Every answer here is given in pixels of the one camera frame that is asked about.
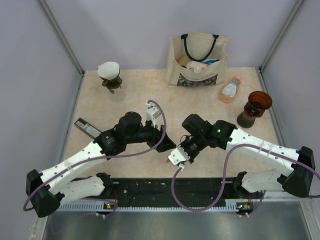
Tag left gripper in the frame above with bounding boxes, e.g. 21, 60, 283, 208
125, 117, 176, 153

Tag brown coffee dripper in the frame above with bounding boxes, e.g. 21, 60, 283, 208
244, 91, 273, 118

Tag olive green coffee dripper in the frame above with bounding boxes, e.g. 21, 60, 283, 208
100, 73, 123, 90

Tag white paper coffee filter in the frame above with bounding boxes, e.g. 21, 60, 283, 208
97, 61, 120, 80

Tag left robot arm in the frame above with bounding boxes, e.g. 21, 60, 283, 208
23, 106, 176, 218

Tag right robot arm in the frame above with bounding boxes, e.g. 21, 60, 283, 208
180, 114, 315, 198

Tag clear glass coffee server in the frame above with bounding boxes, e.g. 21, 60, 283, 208
109, 87, 126, 103

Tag dark carafe with red lid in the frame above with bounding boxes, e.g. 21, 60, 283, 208
236, 111, 256, 129

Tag pink lotion bottle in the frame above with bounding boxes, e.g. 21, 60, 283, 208
219, 75, 242, 104

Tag silver rectangular box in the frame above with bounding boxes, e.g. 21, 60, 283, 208
74, 117, 102, 139

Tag beige canvas tote bag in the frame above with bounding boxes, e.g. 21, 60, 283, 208
166, 32, 231, 87

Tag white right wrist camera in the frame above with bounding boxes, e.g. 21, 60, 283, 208
168, 145, 190, 170

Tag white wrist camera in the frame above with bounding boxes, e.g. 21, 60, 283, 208
168, 145, 190, 170
145, 103, 162, 128

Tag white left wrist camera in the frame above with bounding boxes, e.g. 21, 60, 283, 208
145, 103, 162, 128

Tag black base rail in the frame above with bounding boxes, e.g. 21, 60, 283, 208
83, 176, 253, 208

